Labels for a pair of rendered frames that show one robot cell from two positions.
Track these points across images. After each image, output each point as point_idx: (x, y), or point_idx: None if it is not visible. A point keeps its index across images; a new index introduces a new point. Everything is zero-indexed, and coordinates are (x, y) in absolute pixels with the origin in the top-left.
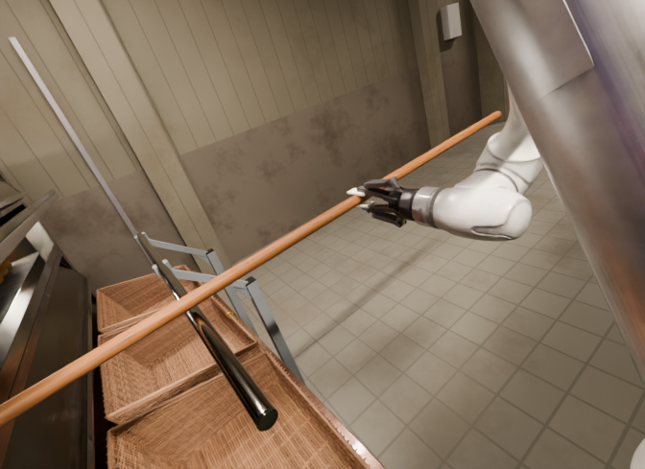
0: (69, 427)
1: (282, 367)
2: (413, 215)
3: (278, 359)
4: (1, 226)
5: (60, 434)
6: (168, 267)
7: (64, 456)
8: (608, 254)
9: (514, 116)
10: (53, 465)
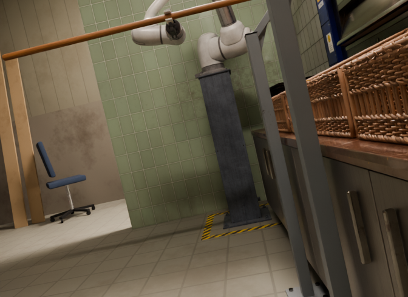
0: (388, 5)
1: (283, 135)
2: (181, 27)
3: (282, 136)
4: None
5: (384, 3)
6: None
7: (377, 11)
8: None
9: (156, 11)
10: (374, 8)
